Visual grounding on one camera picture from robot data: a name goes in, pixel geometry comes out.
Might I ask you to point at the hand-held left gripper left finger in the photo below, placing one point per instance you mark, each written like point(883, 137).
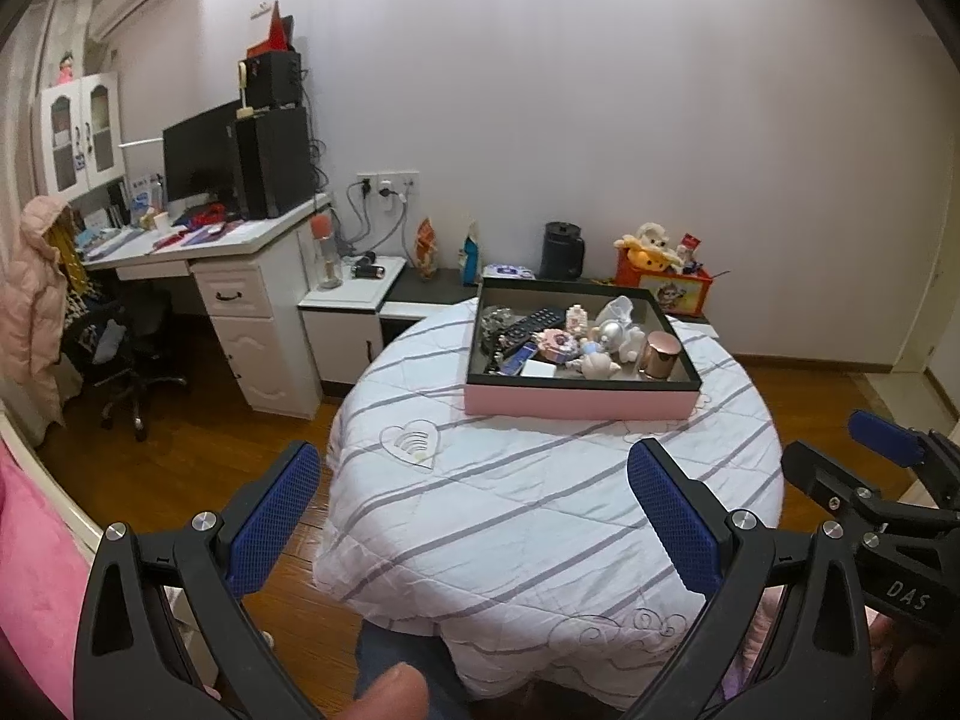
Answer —
point(274, 521)

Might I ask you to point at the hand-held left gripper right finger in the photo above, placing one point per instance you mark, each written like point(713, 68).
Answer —
point(675, 521)

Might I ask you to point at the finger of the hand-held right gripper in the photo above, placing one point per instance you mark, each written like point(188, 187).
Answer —
point(825, 484)
point(885, 439)

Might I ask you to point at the pink storage box black rim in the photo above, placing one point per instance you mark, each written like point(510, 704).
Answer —
point(577, 401)

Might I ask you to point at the rose gold round container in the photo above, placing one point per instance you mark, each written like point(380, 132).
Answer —
point(660, 356)

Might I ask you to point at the small blue dress doll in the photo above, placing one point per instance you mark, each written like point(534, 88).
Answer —
point(590, 349)

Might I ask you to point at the white astronaut figurine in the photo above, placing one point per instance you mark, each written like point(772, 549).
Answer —
point(615, 334)

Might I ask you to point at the white power adapter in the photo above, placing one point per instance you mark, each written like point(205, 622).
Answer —
point(536, 369)

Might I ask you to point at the white dome-shaped holder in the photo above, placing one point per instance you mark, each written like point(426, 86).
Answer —
point(619, 311)

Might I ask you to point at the cream block toy pink studs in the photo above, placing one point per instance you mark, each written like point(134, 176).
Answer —
point(577, 319)

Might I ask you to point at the black remote control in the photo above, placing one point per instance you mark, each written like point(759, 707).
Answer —
point(532, 324)

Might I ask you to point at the person's right hand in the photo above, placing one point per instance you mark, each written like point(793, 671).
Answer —
point(900, 660)

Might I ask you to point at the person's left hand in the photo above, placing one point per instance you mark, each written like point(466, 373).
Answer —
point(394, 694)

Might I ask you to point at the round table striped cloth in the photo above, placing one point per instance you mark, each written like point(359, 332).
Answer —
point(540, 510)

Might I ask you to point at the person's blue jeans leg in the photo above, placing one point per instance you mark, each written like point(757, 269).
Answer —
point(405, 645)

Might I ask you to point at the white side cabinet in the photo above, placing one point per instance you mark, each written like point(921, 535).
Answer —
point(337, 337)

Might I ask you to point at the red toy box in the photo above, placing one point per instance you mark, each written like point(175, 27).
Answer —
point(679, 292)

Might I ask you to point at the black office chair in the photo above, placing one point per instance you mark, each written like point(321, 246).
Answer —
point(127, 345)

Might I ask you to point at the pink blanket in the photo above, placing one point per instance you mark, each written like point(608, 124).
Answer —
point(34, 600)

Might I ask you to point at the clear bottle pink lid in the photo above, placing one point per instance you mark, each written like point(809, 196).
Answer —
point(326, 255)

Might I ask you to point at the red white packet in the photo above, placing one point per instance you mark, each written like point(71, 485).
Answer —
point(690, 245)

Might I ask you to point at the white and yellow plush toy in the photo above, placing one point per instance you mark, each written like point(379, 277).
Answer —
point(649, 247)

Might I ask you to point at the dark top low bench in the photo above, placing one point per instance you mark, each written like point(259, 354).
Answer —
point(427, 289)

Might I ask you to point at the white desk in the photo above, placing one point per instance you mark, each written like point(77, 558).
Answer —
point(247, 240)

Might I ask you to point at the black kettle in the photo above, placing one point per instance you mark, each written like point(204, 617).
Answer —
point(561, 251)

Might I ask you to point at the white wet wipes pack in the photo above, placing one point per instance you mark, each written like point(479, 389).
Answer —
point(510, 271)

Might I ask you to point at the orange snack bag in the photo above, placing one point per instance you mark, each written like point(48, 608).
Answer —
point(426, 249)

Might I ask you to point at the red cloth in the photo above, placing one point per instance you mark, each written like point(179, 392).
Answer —
point(206, 216)

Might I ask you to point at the pink padded jacket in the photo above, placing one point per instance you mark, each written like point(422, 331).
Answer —
point(37, 300)

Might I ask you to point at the blue white bag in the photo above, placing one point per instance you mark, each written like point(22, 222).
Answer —
point(469, 255)

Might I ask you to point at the stack of books and papers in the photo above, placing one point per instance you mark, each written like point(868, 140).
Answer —
point(112, 225)

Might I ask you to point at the black computer tower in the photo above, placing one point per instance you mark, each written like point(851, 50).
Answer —
point(274, 161)

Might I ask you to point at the black computer monitor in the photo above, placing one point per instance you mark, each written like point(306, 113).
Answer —
point(199, 157)

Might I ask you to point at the white desk lamp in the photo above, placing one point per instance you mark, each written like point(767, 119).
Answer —
point(142, 142)

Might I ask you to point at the white glass door cabinet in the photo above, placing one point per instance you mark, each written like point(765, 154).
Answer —
point(82, 135)

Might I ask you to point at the small black speaker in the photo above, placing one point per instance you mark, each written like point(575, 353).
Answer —
point(274, 79)

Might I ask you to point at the red triangular box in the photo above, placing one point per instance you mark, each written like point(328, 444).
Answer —
point(274, 34)

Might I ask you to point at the small pink doll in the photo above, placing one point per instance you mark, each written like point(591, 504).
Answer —
point(67, 69)

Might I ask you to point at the white door frame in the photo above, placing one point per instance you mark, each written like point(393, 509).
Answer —
point(930, 315)

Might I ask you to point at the white bed frame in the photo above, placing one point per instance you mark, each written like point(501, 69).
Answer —
point(52, 487)

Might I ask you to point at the white wall socket strip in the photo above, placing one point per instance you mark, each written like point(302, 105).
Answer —
point(390, 184)

